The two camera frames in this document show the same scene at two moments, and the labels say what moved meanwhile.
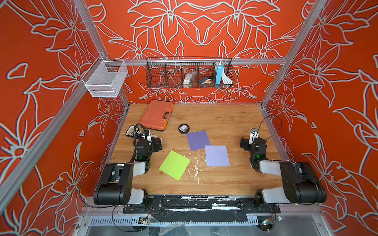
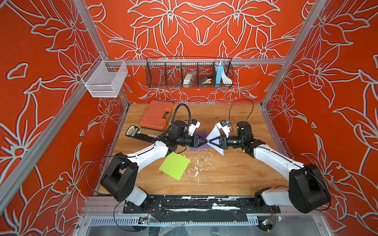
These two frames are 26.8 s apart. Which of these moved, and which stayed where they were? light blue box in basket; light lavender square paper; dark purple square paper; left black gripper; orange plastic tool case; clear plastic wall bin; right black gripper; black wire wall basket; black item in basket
Moved: light lavender square paper; right black gripper; left black gripper
Stayed: black wire wall basket; orange plastic tool case; light blue box in basket; clear plastic wall bin; dark purple square paper; black item in basket
